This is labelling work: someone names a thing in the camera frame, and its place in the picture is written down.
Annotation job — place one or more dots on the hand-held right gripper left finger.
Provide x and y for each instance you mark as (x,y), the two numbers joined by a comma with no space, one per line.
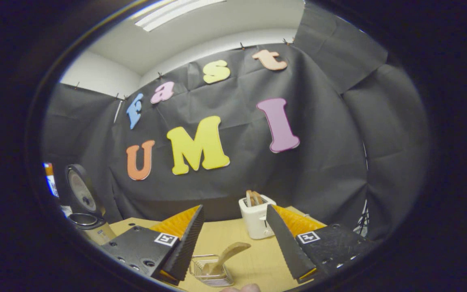
(187,247)

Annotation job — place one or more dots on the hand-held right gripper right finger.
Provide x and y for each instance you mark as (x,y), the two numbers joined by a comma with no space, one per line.
(288,247)

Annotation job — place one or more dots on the wooden spoon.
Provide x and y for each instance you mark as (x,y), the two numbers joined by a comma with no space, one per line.
(227,253)

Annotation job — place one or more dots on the black silver rice cooker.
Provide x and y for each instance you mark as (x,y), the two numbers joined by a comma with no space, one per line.
(81,190)

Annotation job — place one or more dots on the white toaster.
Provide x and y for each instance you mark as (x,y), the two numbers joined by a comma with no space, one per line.
(253,221)

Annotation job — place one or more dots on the toasted bread slice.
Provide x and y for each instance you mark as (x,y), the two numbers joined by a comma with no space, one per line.
(258,197)
(249,198)

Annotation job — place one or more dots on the metal backdrop stand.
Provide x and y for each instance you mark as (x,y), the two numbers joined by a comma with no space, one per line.
(362,223)

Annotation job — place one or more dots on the black backdrop cloth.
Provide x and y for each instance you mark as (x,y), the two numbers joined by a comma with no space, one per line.
(237,178)

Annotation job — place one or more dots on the computer monitor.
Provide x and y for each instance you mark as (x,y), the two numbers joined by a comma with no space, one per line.
(52,182)

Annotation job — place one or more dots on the ceiling light panel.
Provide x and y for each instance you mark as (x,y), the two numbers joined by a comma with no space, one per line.
(176,14)

